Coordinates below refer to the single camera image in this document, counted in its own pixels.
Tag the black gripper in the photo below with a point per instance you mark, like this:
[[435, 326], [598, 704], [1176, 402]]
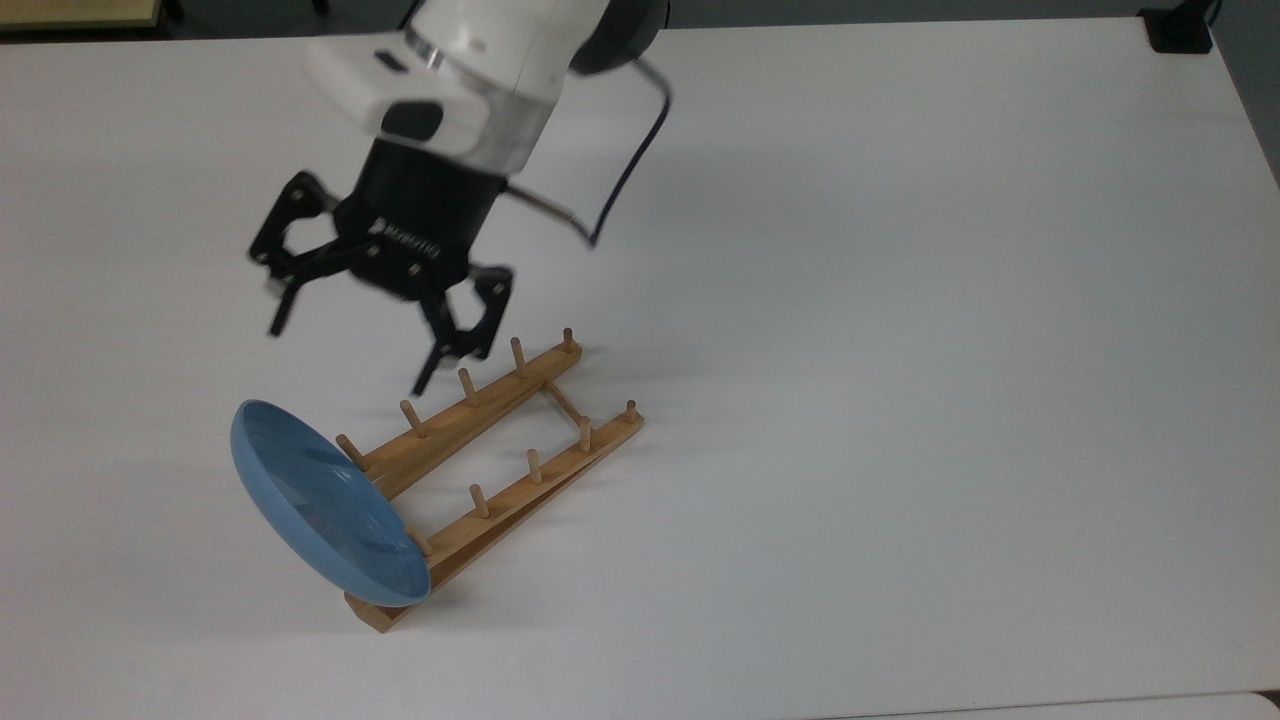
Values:
[[420, 225]]

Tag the blue round plate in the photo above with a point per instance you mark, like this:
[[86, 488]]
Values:
[[320, 500]]

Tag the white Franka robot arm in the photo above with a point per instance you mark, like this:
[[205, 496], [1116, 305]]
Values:
[[500, 40]]

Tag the wooden peg plate rack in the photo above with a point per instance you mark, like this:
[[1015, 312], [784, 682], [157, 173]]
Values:
[[500, 515]]

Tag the light wooden desk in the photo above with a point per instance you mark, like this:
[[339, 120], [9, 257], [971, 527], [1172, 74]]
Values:
[[70, 12]]

